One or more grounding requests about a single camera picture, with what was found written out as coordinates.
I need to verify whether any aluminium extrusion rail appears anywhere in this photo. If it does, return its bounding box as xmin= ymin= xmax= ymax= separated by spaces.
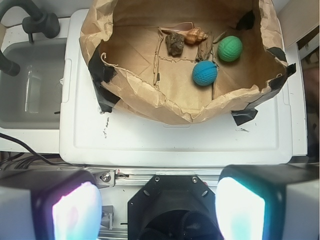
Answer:
xmin=85 ymin=166 xmax=223 ymax=188

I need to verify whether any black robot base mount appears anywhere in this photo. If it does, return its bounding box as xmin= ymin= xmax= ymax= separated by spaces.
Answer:
xmin=127 ymin=175 xmax=223 ymax=240

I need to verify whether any green dimpled foam ball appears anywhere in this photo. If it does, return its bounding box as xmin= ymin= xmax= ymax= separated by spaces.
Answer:
xmin=217 ymin=35 xmax=243 ymax=62

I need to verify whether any orange spiral seashell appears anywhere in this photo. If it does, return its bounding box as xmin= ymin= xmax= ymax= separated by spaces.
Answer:
xmin=160 ymin=22 xmax=208 ymax=45

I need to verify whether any crumpled brown paper bag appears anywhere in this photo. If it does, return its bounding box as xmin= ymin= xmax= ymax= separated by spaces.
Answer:
xmin=79 ymin=0 xmax=296 ymax=125

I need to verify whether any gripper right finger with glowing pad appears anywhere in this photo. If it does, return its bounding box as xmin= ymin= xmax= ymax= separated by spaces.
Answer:
xmin=215 ymin=164 xmax=320 ymax=240

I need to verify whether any silver corner bracket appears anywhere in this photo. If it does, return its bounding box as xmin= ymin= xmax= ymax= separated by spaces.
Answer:
xmin=100 ymin=205 xmax=114 ymax=230

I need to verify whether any brown wood bark piece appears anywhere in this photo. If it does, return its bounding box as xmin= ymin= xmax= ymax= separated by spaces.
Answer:
xmin=195 ymin=31 xmax=214 ymax=62

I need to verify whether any black cable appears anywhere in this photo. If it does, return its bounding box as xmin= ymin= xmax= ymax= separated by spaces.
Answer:
xmin=0 ymin=132 xmax=66 ymax=166

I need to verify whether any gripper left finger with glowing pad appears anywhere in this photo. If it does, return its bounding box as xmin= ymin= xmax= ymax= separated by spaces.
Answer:
xmin=0 ymin=170 xmax=102 ymax=240

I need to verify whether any grey sink basin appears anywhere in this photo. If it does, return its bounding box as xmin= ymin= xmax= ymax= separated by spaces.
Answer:
xmin=0 ymin=38 xmax=67 ymax=130

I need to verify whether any dark grey faucet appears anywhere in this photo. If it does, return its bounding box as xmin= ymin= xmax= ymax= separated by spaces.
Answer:
xmin=0 ymin=0 xmax=61 ymax=77

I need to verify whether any blue dimpled foam ball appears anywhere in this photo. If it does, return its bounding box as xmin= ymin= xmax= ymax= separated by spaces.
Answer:
xmin=192 ymin=60 xmax=218 ymax=87

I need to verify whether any dark brown rock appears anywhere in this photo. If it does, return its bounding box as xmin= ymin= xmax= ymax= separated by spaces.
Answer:
xmin=165 ymin=32 xmax=185 ymax=57

